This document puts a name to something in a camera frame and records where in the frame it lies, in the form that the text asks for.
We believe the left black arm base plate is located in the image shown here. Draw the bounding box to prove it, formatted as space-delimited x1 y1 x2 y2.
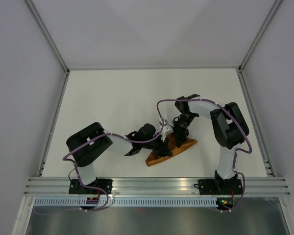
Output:
69 179 113 195

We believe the aluminium front rail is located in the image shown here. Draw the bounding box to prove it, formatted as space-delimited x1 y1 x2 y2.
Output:
23 177 291 197

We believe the white slotted cable duct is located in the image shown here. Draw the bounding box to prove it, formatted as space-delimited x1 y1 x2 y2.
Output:
34 197 217 207

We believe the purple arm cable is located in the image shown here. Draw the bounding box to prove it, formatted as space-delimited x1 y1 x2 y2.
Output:
34 117 166 216
156 97 252 213

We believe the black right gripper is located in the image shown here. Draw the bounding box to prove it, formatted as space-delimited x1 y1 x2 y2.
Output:
169 112 197 147

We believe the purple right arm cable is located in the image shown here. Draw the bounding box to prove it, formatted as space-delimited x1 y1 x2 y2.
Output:
156 97 252 213

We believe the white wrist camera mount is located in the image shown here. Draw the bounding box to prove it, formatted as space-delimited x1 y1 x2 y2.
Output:
159 117 168 126
161 124 173 142

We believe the aluminium frame post left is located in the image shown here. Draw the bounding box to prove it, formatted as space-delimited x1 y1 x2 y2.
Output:
24 0 70 74

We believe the aluminium frame post right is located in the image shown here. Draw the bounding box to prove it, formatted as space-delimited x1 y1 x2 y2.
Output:
237 0 284 73

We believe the aluminium frame post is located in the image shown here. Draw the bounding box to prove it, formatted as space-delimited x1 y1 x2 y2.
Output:
237 0 284 73
24 0 70 74

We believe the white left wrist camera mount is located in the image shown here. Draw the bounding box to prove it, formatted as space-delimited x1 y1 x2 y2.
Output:
161 124 173 142

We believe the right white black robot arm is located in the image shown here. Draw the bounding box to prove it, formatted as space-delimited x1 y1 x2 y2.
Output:
173 94 249 195

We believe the orange cloth napkin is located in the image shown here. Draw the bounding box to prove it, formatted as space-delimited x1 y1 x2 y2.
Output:
145 134 197 166

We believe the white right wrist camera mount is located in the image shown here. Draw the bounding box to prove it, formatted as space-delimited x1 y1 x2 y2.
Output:
159 117 168 126

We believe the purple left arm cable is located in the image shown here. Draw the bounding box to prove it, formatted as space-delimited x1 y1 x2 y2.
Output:
34 117 166 216

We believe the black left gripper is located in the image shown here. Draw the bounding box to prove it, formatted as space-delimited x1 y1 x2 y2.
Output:
141 132 172 157

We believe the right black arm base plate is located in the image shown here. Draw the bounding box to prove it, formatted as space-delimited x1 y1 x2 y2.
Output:
193 179 243 195

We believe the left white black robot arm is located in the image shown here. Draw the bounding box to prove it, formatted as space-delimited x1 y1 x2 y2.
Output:
66 119 173 194

